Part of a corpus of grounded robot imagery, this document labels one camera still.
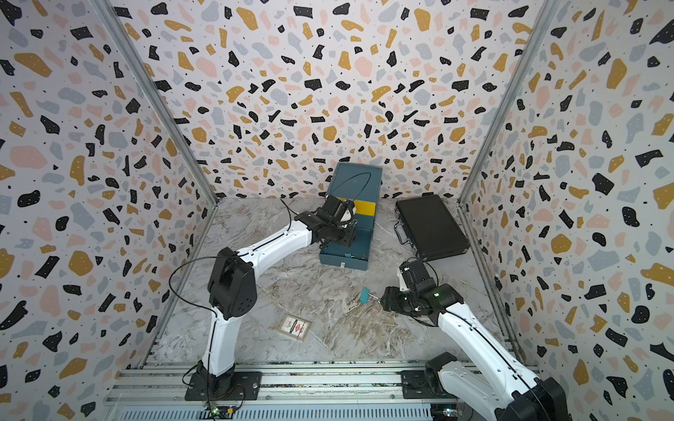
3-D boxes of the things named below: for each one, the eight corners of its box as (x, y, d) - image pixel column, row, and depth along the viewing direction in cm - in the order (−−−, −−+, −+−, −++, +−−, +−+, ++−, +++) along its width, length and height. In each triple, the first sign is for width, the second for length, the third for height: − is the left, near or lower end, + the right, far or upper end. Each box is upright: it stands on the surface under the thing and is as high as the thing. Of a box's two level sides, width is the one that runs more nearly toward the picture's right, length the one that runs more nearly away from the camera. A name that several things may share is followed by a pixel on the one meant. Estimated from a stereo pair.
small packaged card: (278, 333, 86) (277, 330, 84) (287, 315, 90) (285, 312, 88) (304, 341, 84) (303, 339, 82) (311, 323, 88) (310, 320, 86)
